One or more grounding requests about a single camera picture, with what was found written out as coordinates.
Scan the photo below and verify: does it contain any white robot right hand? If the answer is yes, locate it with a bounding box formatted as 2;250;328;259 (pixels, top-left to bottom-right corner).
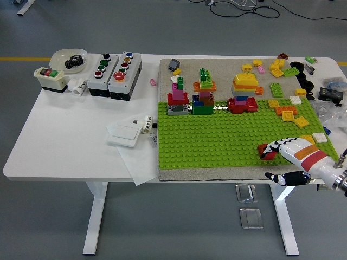
261;136;344;187

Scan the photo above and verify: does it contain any red toy brick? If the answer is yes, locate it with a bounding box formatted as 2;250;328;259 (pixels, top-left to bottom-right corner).
256;147;278;161
257;142;276;155

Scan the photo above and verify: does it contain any green studded baseplate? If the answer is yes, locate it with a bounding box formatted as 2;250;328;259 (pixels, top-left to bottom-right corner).
157;97;339;170

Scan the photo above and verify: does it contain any white flat brick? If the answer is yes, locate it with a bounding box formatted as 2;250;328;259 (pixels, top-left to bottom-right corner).
312;132;328;144

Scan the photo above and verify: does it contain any long green brick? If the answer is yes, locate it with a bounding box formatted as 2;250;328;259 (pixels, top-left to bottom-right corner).
281;67;300;78

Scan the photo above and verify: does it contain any yellow-topped layered brick tower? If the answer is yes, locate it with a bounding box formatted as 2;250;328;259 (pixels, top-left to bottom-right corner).
227;72;259;114

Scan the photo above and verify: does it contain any green orange brown brick tower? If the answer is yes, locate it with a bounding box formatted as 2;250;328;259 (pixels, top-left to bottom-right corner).
191;68;217;116

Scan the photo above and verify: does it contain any red pink green brick tower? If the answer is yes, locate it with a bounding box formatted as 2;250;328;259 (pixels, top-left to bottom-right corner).
166;76;190;116

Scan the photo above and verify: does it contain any grey sloped brick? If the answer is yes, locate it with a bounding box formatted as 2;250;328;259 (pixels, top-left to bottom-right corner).
168;58;181;72

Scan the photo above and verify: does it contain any clear plastic bag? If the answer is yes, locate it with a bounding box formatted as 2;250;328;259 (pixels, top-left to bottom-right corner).
310;99;347;136

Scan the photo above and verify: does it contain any white table leg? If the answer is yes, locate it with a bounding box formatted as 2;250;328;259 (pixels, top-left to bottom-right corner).
82;181;109;256
270;183;300;256

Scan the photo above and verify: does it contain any black electronic module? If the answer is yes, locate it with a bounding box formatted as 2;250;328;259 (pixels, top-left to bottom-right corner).
318;87;345;107

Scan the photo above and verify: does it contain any metal floor plate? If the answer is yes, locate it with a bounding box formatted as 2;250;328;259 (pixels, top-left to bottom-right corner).
239;207;264;230
235;183;258;203

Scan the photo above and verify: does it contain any plastic bag with blue part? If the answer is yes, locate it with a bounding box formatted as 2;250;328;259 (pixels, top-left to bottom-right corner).
320;76;347;90

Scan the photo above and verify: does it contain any grey metal tool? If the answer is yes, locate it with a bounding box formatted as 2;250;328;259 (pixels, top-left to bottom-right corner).
303;61;317;76

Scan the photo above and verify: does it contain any white printed pipe coupling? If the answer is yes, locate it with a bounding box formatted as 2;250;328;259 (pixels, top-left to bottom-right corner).
141;114;154;134

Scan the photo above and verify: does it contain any white paper sheet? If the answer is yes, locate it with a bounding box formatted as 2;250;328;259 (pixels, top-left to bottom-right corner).
105;122;161;187

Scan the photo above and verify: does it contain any emergency stop control box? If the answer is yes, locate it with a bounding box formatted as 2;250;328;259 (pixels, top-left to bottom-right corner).
107;51;143;101

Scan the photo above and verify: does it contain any three-button control box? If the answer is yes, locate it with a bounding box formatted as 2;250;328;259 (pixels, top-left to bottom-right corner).
87;52;120;98

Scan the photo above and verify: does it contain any white pipe tee fitting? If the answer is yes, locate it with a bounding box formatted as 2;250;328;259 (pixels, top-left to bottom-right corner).
67;77;88;96

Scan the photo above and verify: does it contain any black gear stack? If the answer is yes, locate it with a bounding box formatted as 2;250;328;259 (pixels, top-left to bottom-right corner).
64;54;84;69

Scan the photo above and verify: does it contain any white shallow bowl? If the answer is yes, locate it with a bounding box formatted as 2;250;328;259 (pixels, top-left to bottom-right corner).
49;48;89;74

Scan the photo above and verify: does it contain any white desk foot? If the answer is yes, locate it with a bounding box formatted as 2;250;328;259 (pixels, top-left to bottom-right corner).
16;0;36;16

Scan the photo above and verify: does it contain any black long floor cable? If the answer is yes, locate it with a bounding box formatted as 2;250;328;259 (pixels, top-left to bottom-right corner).
271;0;347;21

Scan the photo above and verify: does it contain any black looped floor cable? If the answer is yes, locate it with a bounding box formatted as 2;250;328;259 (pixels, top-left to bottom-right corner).
210;0;280;19

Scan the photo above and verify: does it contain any white wall switch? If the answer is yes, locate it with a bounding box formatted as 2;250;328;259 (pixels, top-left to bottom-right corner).
107;123;142;148

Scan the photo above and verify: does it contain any white red-green switch box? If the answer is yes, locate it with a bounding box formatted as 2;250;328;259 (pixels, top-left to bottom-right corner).
34;66;68;94

